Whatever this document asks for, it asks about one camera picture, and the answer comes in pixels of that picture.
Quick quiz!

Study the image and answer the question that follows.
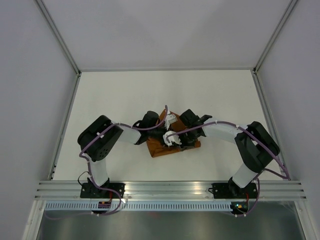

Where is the brown cloth napkin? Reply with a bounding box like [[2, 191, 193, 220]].
[[146, 110, 197, 158]]

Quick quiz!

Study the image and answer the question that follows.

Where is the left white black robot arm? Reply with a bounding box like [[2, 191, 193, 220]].
[[77, 111, 170, 198]]

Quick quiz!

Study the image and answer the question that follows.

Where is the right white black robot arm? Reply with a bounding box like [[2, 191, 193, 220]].
[[179, 109, 280, 198]]

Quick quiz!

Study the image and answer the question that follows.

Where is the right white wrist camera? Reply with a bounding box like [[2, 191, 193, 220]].
[[162, 130, 182, 147]]

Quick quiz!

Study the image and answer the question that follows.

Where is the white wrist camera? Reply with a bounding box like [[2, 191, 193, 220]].
[[164, 105, 177, 130], [162, 130, 182, 147]]

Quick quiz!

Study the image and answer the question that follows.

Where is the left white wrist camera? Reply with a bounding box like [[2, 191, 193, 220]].
[[164, 105, 177, 130]]

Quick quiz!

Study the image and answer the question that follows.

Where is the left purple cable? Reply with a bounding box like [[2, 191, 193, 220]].
[[43, 117, 163, 221]]

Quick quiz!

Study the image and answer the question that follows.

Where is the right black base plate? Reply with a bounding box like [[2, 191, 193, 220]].
[[210, 182, 258, 200]]

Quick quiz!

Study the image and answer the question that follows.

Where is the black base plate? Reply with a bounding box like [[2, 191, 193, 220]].
[[210, 182, 258, 200], [80, 181, 125, 199]]

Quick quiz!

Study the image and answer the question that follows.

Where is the white slotted cable duct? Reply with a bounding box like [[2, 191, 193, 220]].
[[45, 201, 232, 212]]

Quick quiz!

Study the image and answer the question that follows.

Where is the rear aluminium frame bar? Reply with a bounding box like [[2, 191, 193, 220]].
[[79, 67, 255, 73]]

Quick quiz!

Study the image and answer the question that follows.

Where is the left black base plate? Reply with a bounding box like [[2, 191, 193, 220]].
[[80, 181, 125, 199]]

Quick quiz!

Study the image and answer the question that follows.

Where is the aluminium front rail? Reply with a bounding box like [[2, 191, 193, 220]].
[[34, 180, 307, 201]]

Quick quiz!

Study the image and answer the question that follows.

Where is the right aluminium frame post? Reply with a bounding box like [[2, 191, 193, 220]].
[[251, 0, 300, 75]]

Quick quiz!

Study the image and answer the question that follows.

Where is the aluminium frame post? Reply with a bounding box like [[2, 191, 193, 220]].
[[33, 0, 81, 76], [251, 0, 300, 75]]

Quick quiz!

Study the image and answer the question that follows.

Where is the left aluminium frame post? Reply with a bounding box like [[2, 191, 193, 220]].
[[33, 0, 81, 76]]

